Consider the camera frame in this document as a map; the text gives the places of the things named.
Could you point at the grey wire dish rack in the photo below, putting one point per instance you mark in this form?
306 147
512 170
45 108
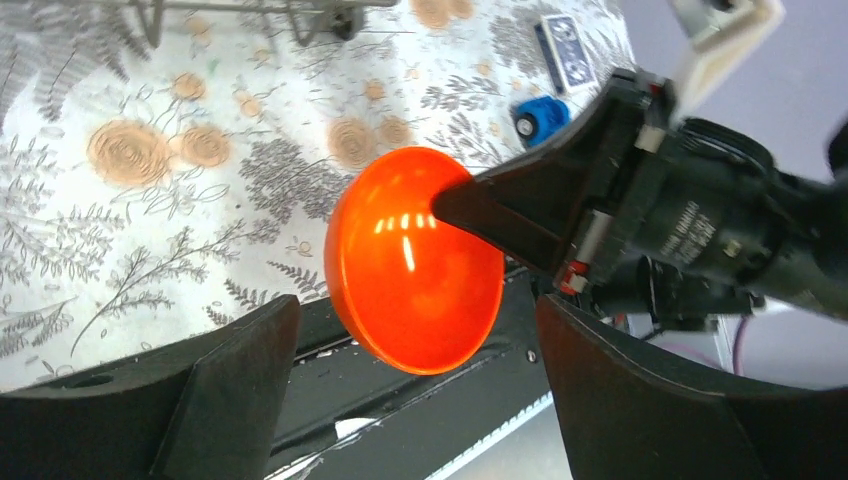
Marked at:
306 19

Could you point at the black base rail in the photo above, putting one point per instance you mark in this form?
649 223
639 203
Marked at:
347 415

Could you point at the floral tablecloth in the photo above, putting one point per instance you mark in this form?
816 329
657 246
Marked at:
150 194

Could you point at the blue toy car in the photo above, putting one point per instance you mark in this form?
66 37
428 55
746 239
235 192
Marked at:
537 119

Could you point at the orange plastic bowl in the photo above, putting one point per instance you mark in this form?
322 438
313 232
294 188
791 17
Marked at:
417 293

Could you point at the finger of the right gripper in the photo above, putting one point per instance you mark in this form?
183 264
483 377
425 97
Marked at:
528 207

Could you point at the blue playing card box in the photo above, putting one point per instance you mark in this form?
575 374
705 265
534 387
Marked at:
566 55

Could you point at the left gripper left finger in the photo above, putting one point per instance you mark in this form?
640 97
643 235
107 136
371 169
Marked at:
202 408

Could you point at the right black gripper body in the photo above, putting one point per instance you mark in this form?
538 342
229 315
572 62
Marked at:
673 224

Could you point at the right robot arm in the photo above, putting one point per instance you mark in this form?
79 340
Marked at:
809 270

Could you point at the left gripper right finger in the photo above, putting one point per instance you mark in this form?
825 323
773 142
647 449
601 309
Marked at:
630 410

